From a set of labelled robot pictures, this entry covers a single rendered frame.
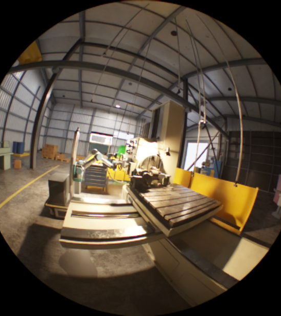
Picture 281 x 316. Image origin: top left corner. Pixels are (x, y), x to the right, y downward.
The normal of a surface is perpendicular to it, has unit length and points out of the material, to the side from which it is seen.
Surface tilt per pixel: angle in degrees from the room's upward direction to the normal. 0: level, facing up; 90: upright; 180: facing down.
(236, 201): 90
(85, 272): 0
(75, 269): 0
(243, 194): 90
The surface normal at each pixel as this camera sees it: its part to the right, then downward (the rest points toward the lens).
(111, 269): 0.17, -0.98
